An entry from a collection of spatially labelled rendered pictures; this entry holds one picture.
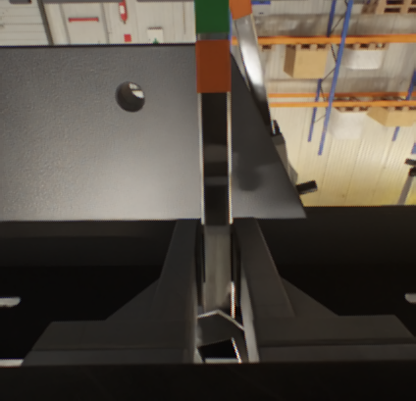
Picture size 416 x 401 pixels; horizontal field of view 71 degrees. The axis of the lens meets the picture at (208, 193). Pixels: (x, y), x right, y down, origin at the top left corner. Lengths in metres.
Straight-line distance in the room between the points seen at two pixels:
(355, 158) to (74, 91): 11.19
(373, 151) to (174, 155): 11.32
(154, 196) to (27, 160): 0.08
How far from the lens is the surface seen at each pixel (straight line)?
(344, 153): 11.06
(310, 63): 8.23
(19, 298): 0.28
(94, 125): 0.19
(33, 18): 10.25
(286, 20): 9.43
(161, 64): 0.17
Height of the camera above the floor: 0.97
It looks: 32 degrees up
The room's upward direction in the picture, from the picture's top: 179 degrees clockwise
